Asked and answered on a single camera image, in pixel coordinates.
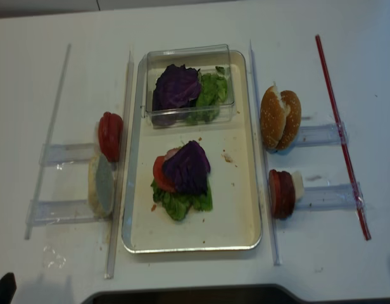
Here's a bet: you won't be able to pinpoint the purple cabbage leaf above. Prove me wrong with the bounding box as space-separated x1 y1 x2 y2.
162 141 211 195

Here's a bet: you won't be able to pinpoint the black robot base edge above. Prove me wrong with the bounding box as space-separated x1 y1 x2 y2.
82 283 305 304

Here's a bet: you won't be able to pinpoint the round pink meat slice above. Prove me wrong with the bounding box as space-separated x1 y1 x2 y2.
165 148 180 160

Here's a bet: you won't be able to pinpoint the tomato slice on tray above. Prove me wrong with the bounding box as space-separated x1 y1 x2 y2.
153 156 175 193

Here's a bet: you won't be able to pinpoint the green lettuce on tray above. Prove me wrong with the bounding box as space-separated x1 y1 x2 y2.
151 180 213 221

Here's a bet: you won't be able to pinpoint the green lettuce in container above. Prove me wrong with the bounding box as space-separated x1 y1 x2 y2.
186 66 227 125

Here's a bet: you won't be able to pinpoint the stacked meat patty slices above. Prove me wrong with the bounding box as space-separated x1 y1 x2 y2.
268 169 296 219

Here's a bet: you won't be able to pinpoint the white bread slice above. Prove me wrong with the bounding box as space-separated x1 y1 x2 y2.
88 154 115 218

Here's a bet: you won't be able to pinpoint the white cheese piece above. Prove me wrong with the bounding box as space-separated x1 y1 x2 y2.
291 171 305 201

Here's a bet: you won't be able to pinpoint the clear plastic container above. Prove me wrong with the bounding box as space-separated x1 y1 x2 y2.
142 44 235 129

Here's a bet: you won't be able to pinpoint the purple cabbage leaves in container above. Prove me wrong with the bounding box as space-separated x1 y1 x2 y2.
152 64 201 111

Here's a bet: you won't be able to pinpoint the cream metal baking tray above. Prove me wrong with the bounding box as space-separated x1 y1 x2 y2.
122 51 265 253

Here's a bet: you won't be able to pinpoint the left sesame bun half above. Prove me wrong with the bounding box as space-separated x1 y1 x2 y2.
260 82 290 149

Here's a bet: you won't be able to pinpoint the sesame bun half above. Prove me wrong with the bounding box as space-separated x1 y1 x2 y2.
260 82 290 149
276 91 301 150

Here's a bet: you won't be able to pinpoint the right sesame bun half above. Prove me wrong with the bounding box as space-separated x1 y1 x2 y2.
276 91 301 150

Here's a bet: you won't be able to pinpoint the upper right clear holder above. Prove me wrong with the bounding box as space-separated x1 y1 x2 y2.
292 122 348 147

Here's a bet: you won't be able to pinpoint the clear holder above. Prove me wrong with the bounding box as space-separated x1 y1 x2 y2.
39 143 97 167
294 184 365 212
26 199 112 227
292 122 348 147

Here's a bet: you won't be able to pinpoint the upper left clear holder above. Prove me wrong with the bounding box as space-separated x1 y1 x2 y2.
39 143 97 167

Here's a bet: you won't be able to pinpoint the clear far left strip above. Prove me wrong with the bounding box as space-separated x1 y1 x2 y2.
24 43 72 240

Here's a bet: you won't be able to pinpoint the lower right clear holder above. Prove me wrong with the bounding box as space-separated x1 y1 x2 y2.
294 184 365 212

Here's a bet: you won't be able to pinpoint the lower left clear holder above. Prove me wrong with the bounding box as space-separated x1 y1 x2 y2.
26 199 112 227

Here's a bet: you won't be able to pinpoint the red plastic strip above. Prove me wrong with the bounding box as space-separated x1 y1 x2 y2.
315 34 372 241

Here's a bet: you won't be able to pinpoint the black object bottom left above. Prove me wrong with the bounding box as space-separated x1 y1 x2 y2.
0 272 17 304

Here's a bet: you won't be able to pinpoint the clear rail left of tray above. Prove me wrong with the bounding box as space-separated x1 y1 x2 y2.
104 50 134 279

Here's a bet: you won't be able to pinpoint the clear rail of tray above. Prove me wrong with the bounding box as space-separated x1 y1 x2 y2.
248 41 282 266
104 50 134 279

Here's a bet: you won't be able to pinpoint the clear rail right of tray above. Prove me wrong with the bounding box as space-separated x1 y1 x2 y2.
248 41 282 266

